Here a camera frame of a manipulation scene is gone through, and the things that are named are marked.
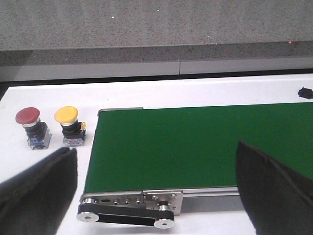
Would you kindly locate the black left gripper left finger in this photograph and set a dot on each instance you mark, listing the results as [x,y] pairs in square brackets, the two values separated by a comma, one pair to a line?
[35,201]

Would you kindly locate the green conveyor belt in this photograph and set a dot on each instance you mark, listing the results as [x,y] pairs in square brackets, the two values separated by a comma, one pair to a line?
[194,147]

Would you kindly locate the black connector with wires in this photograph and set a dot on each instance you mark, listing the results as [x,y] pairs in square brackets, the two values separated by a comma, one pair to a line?
[305,93]

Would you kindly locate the black conveyor drive belt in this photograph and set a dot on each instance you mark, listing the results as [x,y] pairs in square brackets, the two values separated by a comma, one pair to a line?
[123,215]

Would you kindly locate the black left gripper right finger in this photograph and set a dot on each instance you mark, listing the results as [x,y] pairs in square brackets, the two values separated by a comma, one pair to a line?
[277,199]

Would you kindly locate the aluminium conveyor frame rail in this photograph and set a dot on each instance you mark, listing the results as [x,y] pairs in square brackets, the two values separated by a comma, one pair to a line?
[152,199]

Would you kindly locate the grey speckled stone counter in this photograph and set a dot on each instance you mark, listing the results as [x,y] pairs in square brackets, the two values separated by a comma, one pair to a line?
[72,39]

